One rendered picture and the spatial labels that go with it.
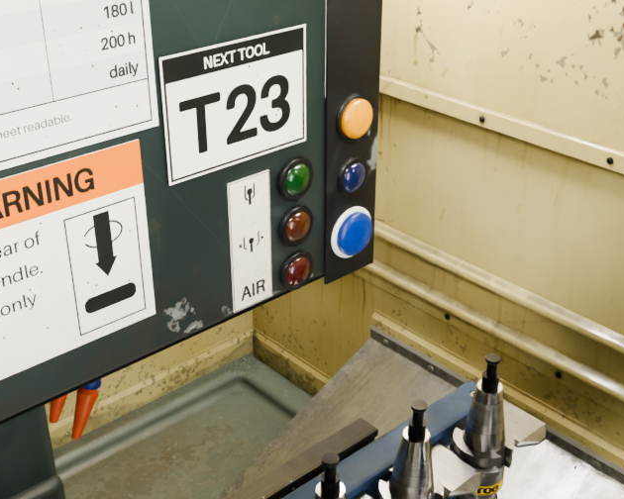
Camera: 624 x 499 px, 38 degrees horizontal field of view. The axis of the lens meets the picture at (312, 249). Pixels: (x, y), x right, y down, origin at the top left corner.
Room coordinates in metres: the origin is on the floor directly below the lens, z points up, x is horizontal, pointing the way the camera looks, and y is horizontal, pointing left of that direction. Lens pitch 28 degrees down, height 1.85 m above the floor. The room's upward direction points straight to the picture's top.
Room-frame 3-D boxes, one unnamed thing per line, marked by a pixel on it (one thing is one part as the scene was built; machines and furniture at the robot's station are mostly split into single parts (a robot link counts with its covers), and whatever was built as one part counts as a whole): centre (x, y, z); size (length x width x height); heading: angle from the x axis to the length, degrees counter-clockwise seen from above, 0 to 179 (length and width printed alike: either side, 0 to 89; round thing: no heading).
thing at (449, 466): (0.71, -0.14, 1.21); 0.07 x 0.05 x 0.01; 42
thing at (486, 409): (0.75, -0.18, 1.26); 0.04 x 0.04 x 0.07
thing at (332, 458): (0.60, -0.02, 1.31); 0.02 x 0.02 x 0.03
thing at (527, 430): (0.78, -0.22, 1.21); 0.07 x 0.05 x 0.01; 42
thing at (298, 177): (0.50, 0.01, 1.63); 0.02 x 0.01 x 0.02; 132
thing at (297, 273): (0.50, 0.01, 1.56); 0.02 x 0.01 x 0.02; 132
